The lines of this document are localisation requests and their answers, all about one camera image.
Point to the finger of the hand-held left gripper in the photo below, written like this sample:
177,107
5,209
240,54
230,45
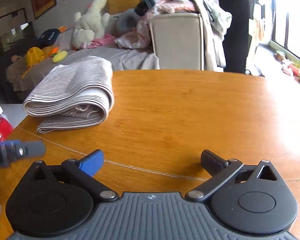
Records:
27,149

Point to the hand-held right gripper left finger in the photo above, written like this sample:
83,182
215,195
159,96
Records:
92,163

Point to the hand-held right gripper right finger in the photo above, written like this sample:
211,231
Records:
211,161

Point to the grey striped sweater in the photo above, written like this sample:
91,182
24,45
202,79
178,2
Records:
72,87

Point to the red object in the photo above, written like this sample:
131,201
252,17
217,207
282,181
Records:
0,130

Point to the yellow plush toy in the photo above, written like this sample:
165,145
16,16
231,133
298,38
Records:
35,55

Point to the yellow-green plush toy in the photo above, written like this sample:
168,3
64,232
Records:
60,57

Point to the orange plush toy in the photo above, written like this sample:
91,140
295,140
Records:
53,50

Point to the grey covered sofa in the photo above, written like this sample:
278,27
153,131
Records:
130,57

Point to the black cap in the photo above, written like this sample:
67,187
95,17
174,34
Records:
48,37

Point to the glass cabinet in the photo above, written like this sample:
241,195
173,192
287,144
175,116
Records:
12,32

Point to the pink cloth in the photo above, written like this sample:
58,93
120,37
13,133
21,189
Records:
102,41

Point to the red basin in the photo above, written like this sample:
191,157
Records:
293,68

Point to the beige armchair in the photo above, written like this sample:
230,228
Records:
175,42

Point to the white floral sheet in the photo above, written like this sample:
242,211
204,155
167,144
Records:
132,40

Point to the dark curtain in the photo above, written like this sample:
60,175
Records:
235,30

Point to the hanging beige towel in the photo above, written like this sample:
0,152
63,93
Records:
260,30

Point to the white plush toy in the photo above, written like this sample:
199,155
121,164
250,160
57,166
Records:
90,22

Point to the pale green garment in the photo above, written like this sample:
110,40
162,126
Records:
220,17

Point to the grey neck pillow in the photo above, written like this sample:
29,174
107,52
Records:
125,21

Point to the pink garment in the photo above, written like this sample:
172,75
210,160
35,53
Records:
175,6

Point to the yellow cushion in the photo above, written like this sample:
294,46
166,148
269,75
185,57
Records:
122,1

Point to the black garment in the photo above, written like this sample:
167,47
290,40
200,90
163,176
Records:
143,5

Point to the black window frame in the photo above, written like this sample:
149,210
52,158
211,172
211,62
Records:
287,37

